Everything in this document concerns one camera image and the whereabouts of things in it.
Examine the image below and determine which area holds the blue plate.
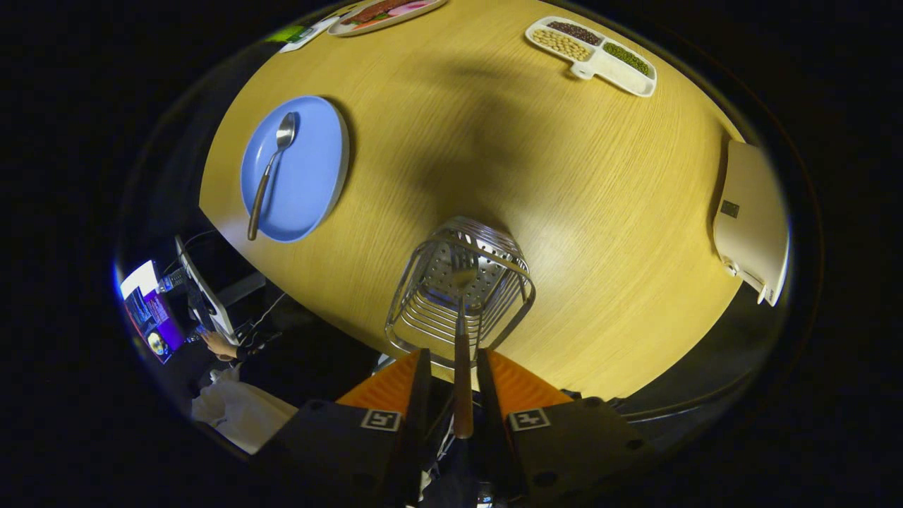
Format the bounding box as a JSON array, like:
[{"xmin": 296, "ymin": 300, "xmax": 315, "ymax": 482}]
[{"xmin": 241, "ymin": 95, "xmax": 350, "ymax": 243}]

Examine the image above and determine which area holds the wooden-handled metal spoon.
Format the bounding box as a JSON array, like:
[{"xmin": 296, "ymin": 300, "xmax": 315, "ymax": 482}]
[{"xmin": 247, "ymin": 111, "xmax": 298, "ymax": 241}]

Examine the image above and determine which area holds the metal wire basket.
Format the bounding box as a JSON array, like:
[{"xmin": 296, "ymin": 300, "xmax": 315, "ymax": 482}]
[{"xmin": 384, "ymin": 216, "xmax": 536, "ymax": 369}]

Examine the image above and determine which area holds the white toaster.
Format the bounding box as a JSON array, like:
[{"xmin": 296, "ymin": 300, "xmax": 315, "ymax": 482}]
[{"xmin": 713, "ymin": 139, "xmax": 789, "ymax": 306}]

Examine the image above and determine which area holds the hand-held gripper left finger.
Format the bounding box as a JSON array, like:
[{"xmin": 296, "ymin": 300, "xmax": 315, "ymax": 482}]
[{"xmin": 257, "ymin": 348, "xmax": 432, "ymax": 508}]

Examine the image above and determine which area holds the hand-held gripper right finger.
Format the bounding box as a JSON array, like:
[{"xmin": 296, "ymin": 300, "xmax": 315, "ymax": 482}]
[{"xmin": 476, "ymin": 348, "xmax": 657, "ymax": 508}]

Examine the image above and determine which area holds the plate of toy food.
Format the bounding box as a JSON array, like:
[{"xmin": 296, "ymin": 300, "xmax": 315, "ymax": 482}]
[{"xmin": 328, "ymin": 0, "xmax": 447, "ymax": 36}]

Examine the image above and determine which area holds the white cloth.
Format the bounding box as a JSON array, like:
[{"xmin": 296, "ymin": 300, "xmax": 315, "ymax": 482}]
[{"xmin": 192, "ymin": 367, "xmax": 298, "ymax": 454}]

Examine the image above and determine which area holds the wooden-handled metal fork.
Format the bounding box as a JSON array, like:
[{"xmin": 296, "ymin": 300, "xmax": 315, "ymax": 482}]
[{"xmin": 446, "ymin": 248, "xmax": 482, "ymax": 440}]

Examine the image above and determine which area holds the lit computer screen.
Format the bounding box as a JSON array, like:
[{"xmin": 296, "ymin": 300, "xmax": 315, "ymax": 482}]
[{"xmin": 119, "ymin": 260, "xmax": 186, "ymax": 365}]

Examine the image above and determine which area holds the white square coaster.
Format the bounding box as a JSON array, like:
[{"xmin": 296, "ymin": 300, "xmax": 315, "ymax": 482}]
[{"xmin": 280, "ymin": 16, "xmax": 339, "ymax": 54}]

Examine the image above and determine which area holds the white divided bean dish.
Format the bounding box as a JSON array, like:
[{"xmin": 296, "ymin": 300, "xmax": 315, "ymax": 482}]
[{"xmin": 525, "ymin": 16, "xmax": 657, "ymax": 97}]

